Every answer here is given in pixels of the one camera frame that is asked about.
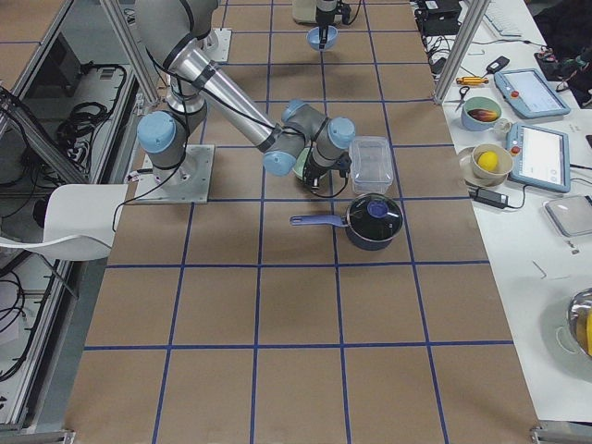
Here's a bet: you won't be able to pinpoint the blue bowl with fruit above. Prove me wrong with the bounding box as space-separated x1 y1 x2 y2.
461 96 501 131

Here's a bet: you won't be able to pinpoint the black power adapter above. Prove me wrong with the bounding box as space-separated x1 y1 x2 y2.
469 188 509 209

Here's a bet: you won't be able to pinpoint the clear plastic container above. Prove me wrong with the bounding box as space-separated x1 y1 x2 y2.
349 136 393 194

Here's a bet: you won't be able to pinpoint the robot arm by toaster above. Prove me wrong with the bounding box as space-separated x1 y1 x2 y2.
315 0 338 28

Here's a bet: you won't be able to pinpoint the blue teach pendant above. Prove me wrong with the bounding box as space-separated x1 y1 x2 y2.
506 123 571 193
493 68 571 119

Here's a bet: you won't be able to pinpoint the black gripper toaster side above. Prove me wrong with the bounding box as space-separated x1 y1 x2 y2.
315 8 337 50

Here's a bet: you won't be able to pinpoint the black scissors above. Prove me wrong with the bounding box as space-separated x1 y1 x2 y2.
456 85 471 110

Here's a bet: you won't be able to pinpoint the cream toaster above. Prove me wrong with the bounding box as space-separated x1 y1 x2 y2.
292 0 316 25

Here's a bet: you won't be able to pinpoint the dark blue saucepan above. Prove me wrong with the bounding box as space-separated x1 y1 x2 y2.
290 192 403 251

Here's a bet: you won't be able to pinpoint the robot arm by green bowl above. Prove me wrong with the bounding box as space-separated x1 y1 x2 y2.
136 1 355 191

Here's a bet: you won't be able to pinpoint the blue teach pendant near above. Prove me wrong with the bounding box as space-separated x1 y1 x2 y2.
506 123 571 193

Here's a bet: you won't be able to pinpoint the green bowl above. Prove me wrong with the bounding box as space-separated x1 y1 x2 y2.
292 147 311 184

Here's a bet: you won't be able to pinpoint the beige bowl with lemon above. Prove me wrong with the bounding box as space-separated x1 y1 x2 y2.
470 144 513 179

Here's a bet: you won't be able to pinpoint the blue teach pendant far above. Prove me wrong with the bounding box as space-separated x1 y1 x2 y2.
493 68 571 119

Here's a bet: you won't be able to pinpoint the black gripper green side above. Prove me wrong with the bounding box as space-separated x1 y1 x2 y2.
302 159 328 191

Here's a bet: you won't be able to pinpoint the white chair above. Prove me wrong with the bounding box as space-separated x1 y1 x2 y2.
1 184 128 262

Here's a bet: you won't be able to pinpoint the orange screwdriver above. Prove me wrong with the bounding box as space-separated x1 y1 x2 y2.
455 76 489 87

